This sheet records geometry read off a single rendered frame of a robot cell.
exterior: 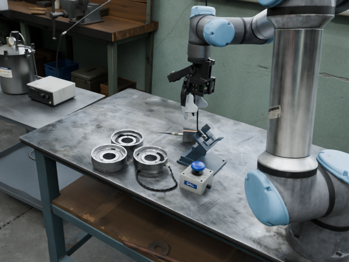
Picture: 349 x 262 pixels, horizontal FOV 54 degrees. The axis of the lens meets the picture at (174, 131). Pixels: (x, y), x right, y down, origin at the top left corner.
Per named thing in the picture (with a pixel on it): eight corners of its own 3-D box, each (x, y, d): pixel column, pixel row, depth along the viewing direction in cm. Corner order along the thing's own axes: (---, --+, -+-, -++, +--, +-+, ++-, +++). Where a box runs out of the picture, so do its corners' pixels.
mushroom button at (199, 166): (186, 179, 97) (188, 164, 94) (193, 172, 100) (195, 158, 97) (199, 184, 95) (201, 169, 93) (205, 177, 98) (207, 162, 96)
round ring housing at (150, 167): (126, 170, 103) (126, 158, 101) (142, 153, 112) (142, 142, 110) (159, 179, 100) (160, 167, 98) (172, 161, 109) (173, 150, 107)
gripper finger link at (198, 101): (204, 119, 119) (204, 95, 114) (190, 115, 122) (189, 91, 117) (209, 116, 121) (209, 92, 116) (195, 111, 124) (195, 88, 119)
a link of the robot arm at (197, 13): (197, 7, 99) (187, 4, 106) (193, 46, 104) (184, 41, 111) (221, 8, 101) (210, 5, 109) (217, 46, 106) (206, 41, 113)
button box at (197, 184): (178, 187, 97) (179, 172, 95) (190, 175, 103) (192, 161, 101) (204, 198, 94) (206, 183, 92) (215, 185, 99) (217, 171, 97)
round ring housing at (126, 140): (105, 144, 115) (105, 133, 113) (133, 137, 120) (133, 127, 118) (120, 159, 107) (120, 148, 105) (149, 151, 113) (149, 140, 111)
